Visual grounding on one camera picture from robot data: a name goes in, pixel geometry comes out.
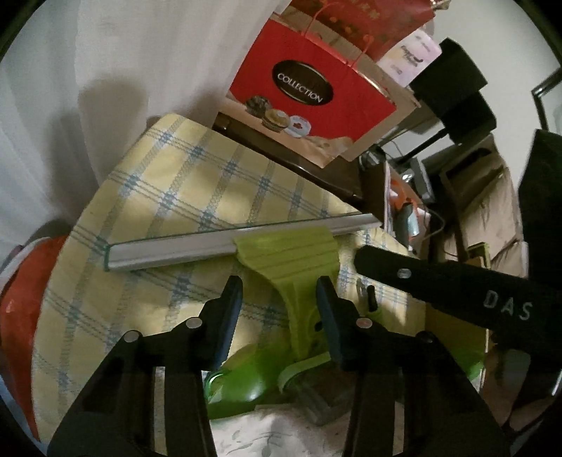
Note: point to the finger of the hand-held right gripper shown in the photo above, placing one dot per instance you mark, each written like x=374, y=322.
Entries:
x=408, y=277

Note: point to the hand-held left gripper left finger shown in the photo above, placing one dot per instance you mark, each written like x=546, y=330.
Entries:
x=232, y=312

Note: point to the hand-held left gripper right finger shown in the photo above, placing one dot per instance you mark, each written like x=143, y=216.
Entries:
x=328, y=314

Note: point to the green window squeegee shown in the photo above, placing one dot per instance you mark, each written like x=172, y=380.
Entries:
x=285, y=257

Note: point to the grey teal bottle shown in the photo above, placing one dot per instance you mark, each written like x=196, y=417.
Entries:
x=406, y=219

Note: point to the tan cardboard carton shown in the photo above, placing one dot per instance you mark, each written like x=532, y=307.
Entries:
x=496, y=211

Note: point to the silver metal device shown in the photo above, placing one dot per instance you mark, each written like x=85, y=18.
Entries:
x=419, y=175

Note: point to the white green plastic package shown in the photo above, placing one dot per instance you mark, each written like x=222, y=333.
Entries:
x=281, y=433

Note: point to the dark wooden cabinet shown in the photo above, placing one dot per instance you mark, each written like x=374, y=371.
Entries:
x=316, y=180

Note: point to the yellow plaid blanket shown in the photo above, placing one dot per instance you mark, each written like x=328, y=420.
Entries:
x=175, y=184

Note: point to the black square panel on stand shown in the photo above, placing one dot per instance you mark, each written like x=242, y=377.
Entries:
x=452, y=70
x=470, y=118

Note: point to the orange red bag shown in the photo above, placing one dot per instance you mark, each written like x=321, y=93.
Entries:
x=22, y=307

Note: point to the white printed box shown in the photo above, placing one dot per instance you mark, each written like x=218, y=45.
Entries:
x=412, y=55

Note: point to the red chocolate print gift bag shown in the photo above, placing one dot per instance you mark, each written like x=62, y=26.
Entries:
x=272, y=57

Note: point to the red festive paper bag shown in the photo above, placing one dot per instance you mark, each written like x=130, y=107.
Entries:
x=351, y=22

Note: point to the white curtain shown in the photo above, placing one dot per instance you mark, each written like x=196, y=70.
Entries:
x=109, y=52

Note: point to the metal frame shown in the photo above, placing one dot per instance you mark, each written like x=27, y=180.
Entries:
x=542, y=94

